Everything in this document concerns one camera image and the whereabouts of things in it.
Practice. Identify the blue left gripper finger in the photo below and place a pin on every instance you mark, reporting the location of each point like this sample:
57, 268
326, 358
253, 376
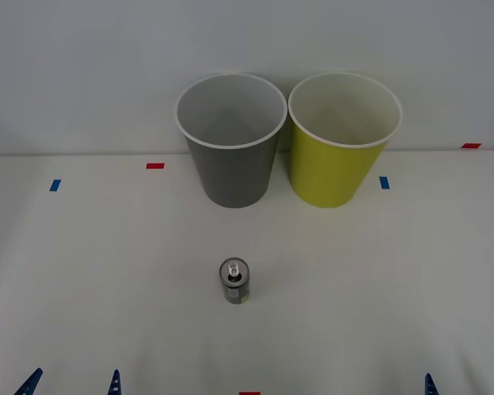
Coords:
115, 384
31, 380

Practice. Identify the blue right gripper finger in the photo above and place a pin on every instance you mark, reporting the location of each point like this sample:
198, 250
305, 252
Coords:
430, 387

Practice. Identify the black drink can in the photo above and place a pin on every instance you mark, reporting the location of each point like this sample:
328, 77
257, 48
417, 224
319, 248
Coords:
235, 288

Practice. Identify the yellow-green plastic waste bin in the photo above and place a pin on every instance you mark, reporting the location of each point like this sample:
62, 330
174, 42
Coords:
333, 173

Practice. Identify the grey plastic waste bin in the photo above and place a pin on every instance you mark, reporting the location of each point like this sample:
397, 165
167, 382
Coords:
234, 177

